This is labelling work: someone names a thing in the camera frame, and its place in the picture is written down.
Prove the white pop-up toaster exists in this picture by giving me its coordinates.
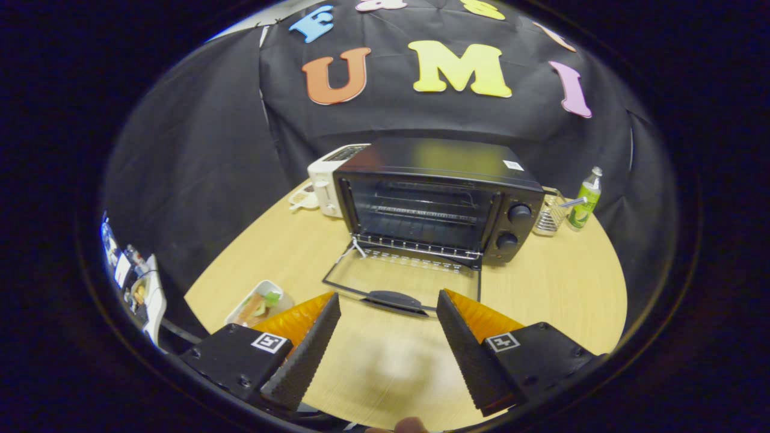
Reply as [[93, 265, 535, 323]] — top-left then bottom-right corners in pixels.
[[307, 143, 371, 218]]

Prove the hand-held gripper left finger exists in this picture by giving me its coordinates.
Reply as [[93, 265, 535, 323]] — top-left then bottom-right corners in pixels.
[[179, 292, 342, 413]]

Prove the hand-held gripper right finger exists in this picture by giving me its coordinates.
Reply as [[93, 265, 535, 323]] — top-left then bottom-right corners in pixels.
[[436, 289, 602, 417]]

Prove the clear plastic food tray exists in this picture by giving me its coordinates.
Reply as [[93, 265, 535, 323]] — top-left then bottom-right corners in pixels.
[[224, 280, 295, 329]]

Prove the white cart with bottles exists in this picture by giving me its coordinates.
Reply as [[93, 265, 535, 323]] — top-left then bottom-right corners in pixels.
[[99, 210, 169, 351]]

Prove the black toaster oven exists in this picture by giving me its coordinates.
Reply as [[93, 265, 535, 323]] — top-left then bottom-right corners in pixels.
[[322, 137, 545, 316]]

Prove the wire mesh basket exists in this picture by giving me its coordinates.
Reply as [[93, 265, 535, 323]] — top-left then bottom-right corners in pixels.
[[532, 186, 572, 236]]

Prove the small white dish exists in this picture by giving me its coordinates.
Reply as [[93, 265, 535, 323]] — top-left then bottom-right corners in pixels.
[[289, 183, 319, 211]]

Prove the green label drink bottle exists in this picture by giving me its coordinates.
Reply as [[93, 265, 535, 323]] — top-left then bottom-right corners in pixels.
[[567, 167, 603, 232]]

